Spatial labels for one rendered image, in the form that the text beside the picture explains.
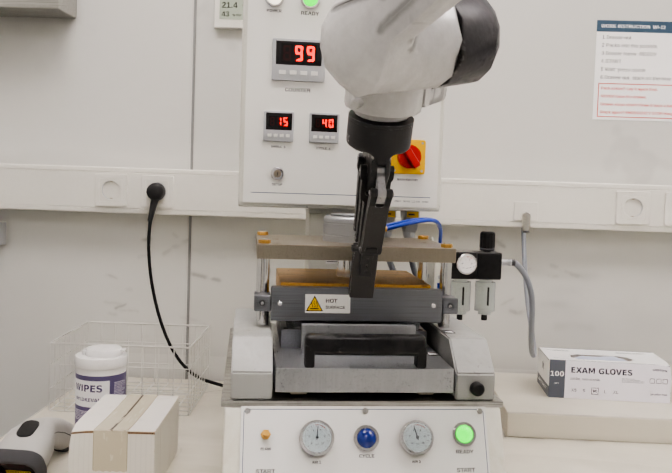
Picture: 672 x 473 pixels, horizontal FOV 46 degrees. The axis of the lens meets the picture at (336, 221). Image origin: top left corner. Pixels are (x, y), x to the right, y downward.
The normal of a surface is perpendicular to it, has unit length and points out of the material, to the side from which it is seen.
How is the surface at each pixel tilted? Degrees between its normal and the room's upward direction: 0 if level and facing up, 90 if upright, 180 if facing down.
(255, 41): 90
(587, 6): 90
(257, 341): 40
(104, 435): 88
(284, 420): 65
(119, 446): 89
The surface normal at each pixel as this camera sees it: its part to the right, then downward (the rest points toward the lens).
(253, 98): 0.11, 0.06
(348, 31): -0.65, 0.04
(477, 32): 0.49, 0.18
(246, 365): 0.10, -0.72
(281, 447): 0.11, -0.37
